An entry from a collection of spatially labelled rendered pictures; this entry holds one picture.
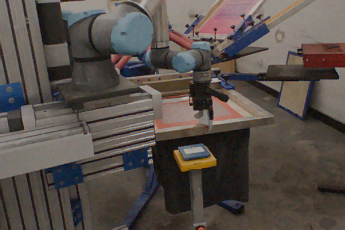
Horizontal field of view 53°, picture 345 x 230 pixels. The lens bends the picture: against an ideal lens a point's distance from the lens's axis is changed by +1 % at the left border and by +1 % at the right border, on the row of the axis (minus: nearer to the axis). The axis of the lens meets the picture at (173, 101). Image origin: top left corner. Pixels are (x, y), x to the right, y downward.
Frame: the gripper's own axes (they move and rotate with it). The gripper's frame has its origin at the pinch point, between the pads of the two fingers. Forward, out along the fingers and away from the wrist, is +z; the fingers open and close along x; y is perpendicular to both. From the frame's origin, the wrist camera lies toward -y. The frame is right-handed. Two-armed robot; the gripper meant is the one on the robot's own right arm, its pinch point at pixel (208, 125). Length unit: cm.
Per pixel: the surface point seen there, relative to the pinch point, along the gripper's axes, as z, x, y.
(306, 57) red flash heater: -10, -66, -87
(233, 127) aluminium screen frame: 1.5, 1.9, -10.3
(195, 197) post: 19.5, 21.0, 12.7
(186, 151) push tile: 1.2, 19.1, 14.6
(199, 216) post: 27.9, 21.0, 11.8
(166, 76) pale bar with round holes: -5, -80, 2
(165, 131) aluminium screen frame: -0.7, 1.8, 19.2
